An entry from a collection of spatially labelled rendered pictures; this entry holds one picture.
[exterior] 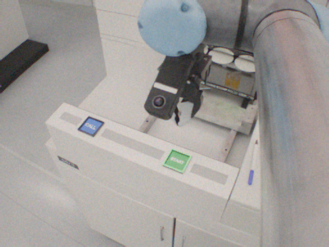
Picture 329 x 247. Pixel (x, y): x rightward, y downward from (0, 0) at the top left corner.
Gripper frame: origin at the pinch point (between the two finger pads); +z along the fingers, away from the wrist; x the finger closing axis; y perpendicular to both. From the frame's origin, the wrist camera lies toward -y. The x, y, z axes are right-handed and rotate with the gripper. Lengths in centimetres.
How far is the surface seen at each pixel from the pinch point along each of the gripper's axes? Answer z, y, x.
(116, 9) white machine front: 11, 58, 55
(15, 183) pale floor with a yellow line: 111, -3, 111
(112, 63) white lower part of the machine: 43, 59, 61
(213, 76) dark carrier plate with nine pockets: 20.7, 43.4, 4.9
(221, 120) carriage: 23.2, 26.4, -4.1
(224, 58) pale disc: 21, 56, 4
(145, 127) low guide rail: 25.6, 15.2, 17.3
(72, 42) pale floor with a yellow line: 110, 146, 178
